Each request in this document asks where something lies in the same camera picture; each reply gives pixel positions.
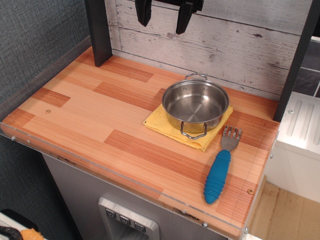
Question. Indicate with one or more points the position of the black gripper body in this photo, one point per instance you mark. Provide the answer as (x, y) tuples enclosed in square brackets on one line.
[(197, 4)]

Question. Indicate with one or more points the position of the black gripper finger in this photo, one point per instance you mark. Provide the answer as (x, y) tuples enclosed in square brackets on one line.
[(184, 16), (143, 10)]

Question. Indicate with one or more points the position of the stainless steel pot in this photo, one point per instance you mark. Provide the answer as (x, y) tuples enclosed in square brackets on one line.
[(195, 105)]

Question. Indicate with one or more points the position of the yellow folded cloth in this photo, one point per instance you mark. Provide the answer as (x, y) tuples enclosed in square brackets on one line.
[(157, 121)]

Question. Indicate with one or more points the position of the grey toy fridge cabinet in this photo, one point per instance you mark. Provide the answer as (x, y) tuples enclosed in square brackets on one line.
[(81, 191)]

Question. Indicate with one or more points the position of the silver dispenser panel with buttons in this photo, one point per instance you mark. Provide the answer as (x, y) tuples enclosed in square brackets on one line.
[(122, 223)]

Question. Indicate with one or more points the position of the orange object bottom left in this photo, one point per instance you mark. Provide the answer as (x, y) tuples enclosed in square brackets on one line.
[(31, 234)]

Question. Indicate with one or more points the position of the dark grey left post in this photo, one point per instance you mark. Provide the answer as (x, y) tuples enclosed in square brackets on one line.
[(99, 31)]

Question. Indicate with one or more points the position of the dark grey post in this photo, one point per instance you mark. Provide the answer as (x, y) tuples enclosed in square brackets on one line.
[(308, 29), (99, 31)]

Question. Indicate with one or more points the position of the dark grey right post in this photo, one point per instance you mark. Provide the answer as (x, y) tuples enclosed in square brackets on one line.
[(308, 29)]

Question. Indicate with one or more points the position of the blue handled metal fork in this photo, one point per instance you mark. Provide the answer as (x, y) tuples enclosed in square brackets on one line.
[(216, 178)]

